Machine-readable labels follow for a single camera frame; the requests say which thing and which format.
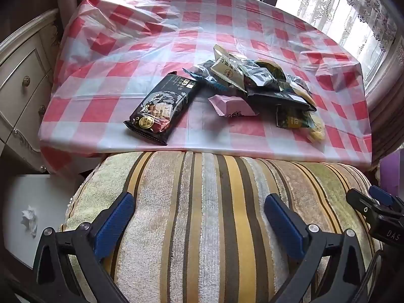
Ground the white carved dresser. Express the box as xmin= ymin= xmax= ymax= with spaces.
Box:
xmin=0 ymin=8 xmax=64 ymax=172

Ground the yellow cracker packet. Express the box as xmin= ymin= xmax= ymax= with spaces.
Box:
xmin=286 ymin=76 xmax=316 ymax=105
xmin=305 ymin=114 xmax=325 ymax=142

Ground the silver foil snack packet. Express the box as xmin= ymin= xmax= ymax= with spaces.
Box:
xmin=238 ymin=63 xmax=281 ymax=89

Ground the pink snack packet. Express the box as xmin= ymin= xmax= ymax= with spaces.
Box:
xmin=208 ymin=94 xmax=260 ymax=118

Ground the crumpled white tissue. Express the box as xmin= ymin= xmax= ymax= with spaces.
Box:
xmin=20 ymin=205 xmax=38 ymax=237

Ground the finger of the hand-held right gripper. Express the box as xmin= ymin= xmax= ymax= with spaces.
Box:
xmin=369 ymin=185 xmax=404 ymax=218
xmin=345 ymin=189 xmax=384 ymax=224

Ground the large black biscuit packet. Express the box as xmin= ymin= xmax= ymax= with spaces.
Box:
xmin=123 ymin=72 xmax=199 ymax=146

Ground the white lace curtain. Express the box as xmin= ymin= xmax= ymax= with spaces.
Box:
xmin=297 ymin=0 xmax=398 ymax=57

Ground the green snack packet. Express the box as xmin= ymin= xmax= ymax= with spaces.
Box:
xmin=275 ymin=106 xmax=313 ymax=130

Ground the yellow brown snack packet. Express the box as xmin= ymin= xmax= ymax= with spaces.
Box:
xmin=254 ymin=59 xmax=286 ymax=81

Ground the cream snack packet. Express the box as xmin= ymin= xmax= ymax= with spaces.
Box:
xmin=210 ymin=45 xmax=246 ymax=93

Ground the white bin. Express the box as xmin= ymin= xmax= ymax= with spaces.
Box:
xmin=3 ymin=173 xmax=86 ymax=269

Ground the long black snack packet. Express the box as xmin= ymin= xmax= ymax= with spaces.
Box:
xmin=246 ymin=85 xmax=317 ymax=112

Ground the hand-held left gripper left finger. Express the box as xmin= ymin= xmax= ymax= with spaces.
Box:
xmin=32 ymin=191 xmax=136 ymax=303

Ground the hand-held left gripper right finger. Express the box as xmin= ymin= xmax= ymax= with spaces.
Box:
xmin=264 ymin=192 xmax=369 ymax=303

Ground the clear packet with blue edges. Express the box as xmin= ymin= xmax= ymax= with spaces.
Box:
xmin=182 ymin=60 xmax=234 ymax=91

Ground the red checkered plastic tablecloth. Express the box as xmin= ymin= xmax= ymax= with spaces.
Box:
xmin=38 ymin=0 xmax=373 ymax=168

